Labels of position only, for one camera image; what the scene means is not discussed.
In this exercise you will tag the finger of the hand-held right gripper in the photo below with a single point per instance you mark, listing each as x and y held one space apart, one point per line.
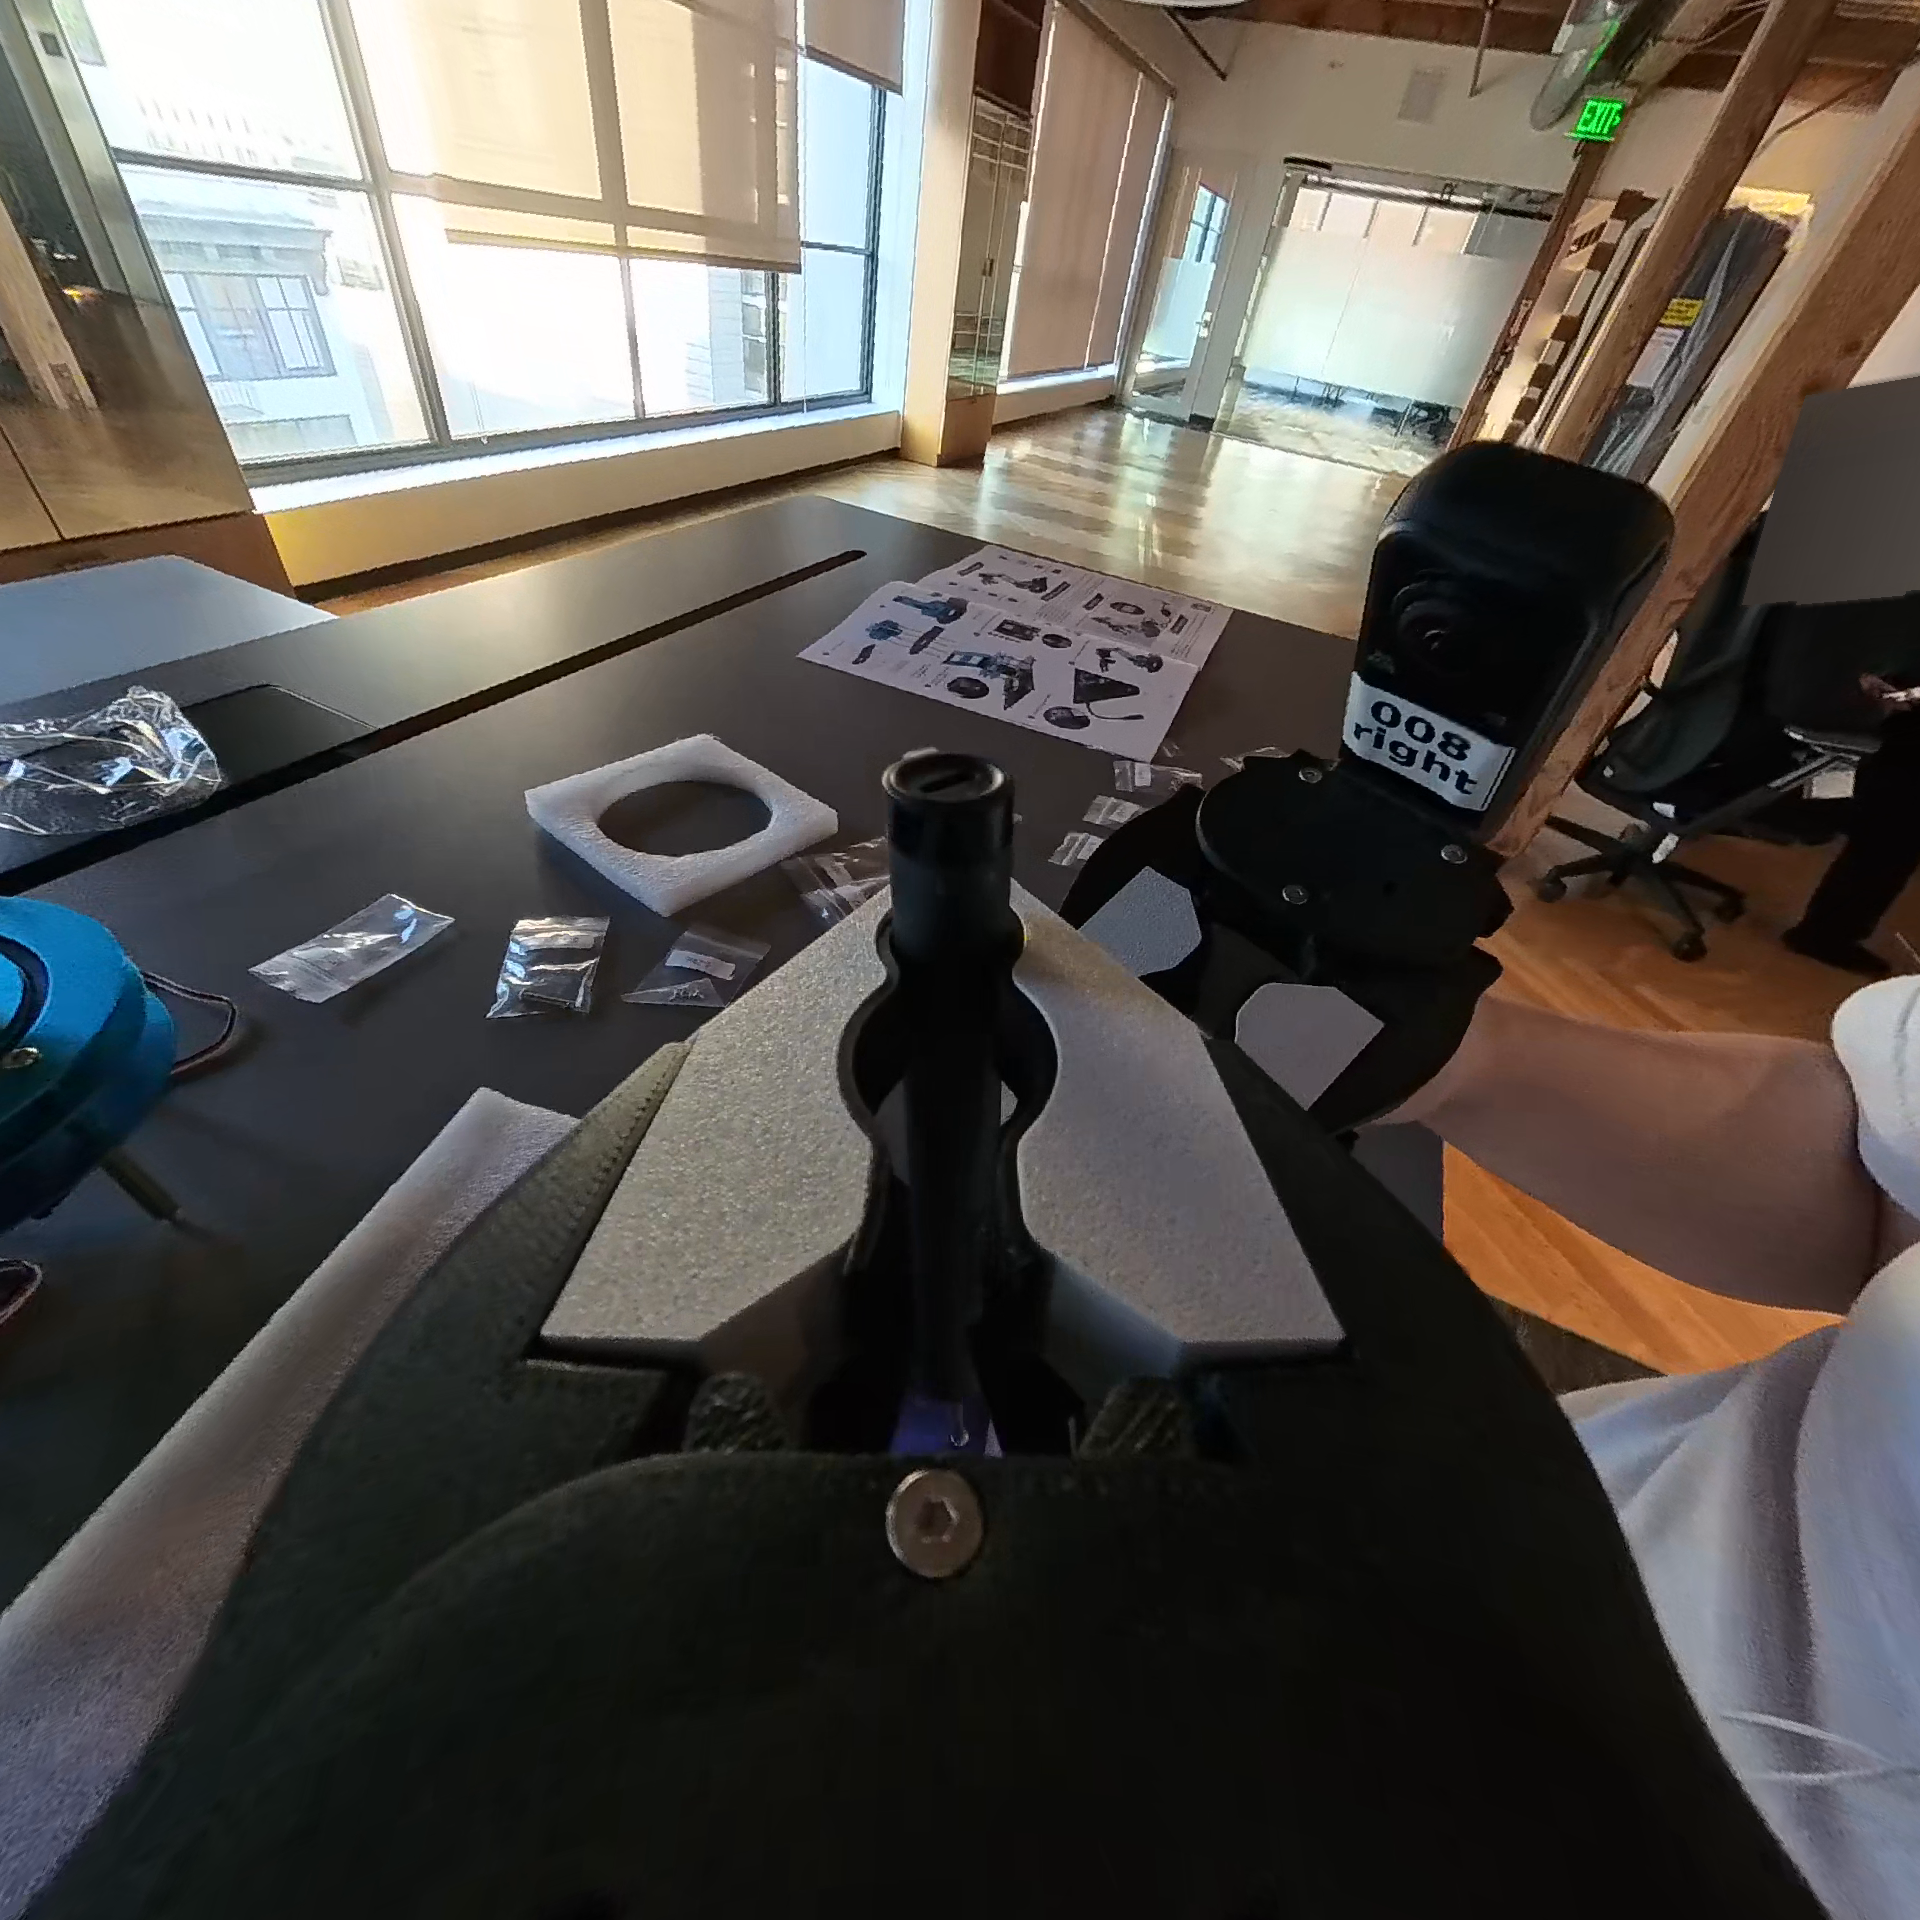
1301 1042
1153 918

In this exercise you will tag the crumpled clear plastic wrap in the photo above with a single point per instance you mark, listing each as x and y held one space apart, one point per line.
106 766

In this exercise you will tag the black office chair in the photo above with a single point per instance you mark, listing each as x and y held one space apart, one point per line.
1665 750

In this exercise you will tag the white foam sheet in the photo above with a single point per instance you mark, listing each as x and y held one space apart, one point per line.
224 1440

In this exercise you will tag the person's white shirt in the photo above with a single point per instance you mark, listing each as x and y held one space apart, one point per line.
1770 1573

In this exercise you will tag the beige window blind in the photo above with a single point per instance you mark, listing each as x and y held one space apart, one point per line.
600 121

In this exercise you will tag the slanted wooden beam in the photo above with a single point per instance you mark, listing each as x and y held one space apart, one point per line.
1696 226

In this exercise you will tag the green exit sign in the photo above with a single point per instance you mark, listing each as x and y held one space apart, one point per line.
1602 118

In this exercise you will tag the white foam square frame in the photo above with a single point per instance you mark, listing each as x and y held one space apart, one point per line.
579 803

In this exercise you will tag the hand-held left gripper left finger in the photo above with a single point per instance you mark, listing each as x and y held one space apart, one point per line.
704 1186

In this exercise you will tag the grey table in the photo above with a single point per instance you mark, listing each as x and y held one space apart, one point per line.
136 629

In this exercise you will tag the black desk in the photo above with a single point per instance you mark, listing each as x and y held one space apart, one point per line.
373 840

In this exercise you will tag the thick wooden beam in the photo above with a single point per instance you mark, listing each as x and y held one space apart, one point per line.
1800 389

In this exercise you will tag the metal ceiling duct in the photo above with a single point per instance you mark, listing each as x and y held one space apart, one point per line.
1592 58

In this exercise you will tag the blue round device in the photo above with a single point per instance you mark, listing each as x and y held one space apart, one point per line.
77 1036

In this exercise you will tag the person's right forearm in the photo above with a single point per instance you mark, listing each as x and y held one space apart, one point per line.
1648 1138

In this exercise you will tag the printed instruction sheet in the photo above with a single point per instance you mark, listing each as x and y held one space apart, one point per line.
1035 646

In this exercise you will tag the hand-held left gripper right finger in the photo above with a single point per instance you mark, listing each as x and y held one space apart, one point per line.
1170 1186

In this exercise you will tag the small clear plastic bag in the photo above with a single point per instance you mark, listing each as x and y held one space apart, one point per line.
1114 808
1071 849
698 967
549 967
832 876
352 948
1155 772

